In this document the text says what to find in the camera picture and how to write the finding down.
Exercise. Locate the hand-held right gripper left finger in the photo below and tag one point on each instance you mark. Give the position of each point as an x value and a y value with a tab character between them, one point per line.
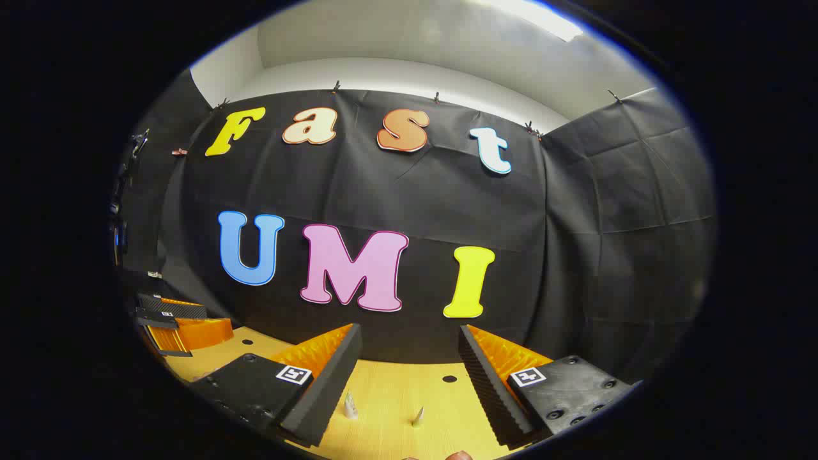
332	383

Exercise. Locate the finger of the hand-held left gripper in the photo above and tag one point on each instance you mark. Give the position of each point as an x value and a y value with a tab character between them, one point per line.
172	310
192	333

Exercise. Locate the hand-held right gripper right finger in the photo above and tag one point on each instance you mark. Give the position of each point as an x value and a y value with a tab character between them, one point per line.
489	390

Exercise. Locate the black backdrop cloth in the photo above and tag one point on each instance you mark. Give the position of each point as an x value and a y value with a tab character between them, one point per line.
415	191

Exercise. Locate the ceiling light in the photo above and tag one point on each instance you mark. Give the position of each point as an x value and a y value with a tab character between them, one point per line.
533	14

